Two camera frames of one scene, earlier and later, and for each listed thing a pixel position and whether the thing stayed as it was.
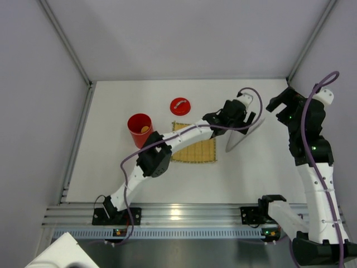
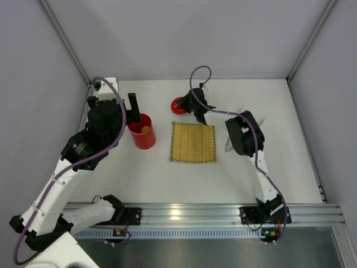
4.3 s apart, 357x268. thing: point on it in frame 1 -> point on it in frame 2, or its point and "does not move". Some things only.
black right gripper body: (283, 101) -> (189, 101)
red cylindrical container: (140, 127) does not move
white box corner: (61, 254) does not move
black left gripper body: (248, 120) -> (129, 112)
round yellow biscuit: (145, 128) does not move
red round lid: (180, 106) does not move
